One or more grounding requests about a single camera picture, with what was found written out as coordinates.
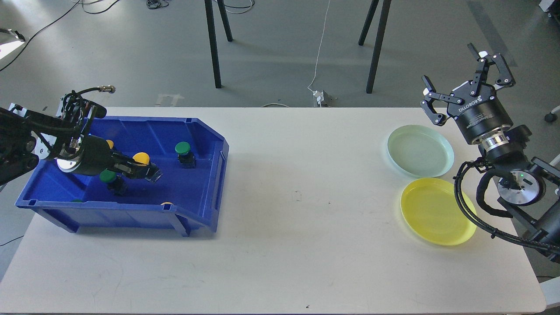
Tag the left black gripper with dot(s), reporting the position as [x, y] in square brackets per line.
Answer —
[95, 156]

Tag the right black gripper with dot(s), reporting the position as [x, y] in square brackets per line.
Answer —
[479, 113]

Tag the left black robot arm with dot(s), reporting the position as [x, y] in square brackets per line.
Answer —
[26, 137]

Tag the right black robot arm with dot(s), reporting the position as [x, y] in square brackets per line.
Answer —
[509, 180]

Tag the pale green plate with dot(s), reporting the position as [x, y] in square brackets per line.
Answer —
[419, 151]

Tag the yellow plate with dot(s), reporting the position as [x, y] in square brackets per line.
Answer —
[430, 210]

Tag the blue plastic bin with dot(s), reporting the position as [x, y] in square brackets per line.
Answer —
[182, 193]

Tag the black stand legs right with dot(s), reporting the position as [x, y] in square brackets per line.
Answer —
[380, 34]

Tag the black stand legs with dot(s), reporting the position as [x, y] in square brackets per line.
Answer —
[209, 11]
[380, 34]

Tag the white power plug block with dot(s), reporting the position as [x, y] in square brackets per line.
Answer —
[322, 99]

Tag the black stand legs left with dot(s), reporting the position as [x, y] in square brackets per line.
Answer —
[209, 11]

